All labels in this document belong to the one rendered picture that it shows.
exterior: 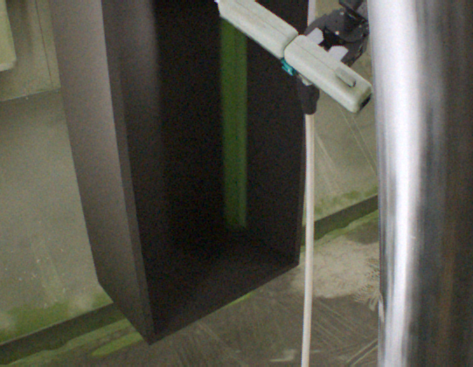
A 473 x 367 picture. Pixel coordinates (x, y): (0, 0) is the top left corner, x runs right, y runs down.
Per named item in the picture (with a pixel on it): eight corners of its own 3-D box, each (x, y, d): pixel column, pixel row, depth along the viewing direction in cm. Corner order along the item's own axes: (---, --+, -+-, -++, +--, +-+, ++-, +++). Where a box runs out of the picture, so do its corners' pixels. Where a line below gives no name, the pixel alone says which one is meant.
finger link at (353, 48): (343, 75, 78) (369, 38, 79) (343, 71, 77) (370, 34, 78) (319, 62, 80) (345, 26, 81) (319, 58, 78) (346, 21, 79)
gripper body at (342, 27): (347, 72, 85) (387, 31, 86) (351, 47, 77) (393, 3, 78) (316, 48, 87) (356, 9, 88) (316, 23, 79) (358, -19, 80)
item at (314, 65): (364, 137, 90) (378, 80, 69) (348, 155, 90) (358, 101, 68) (194, 8, 105) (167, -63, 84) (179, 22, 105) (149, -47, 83)
